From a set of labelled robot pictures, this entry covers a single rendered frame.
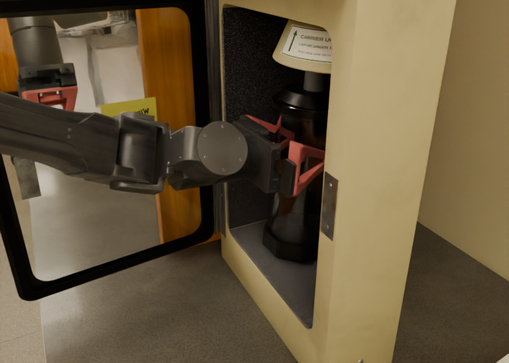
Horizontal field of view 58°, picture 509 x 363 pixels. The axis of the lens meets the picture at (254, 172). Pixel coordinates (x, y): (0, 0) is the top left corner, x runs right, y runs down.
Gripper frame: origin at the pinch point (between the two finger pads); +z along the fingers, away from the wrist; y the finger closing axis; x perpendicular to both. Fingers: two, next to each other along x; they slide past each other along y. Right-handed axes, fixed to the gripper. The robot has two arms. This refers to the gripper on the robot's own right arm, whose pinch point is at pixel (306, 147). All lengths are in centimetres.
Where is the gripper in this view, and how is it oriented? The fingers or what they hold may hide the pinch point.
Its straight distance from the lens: 64.4
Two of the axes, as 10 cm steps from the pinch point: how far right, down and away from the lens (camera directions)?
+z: 8.7, -1.4, 4.8
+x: -0.7, 9.1, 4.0
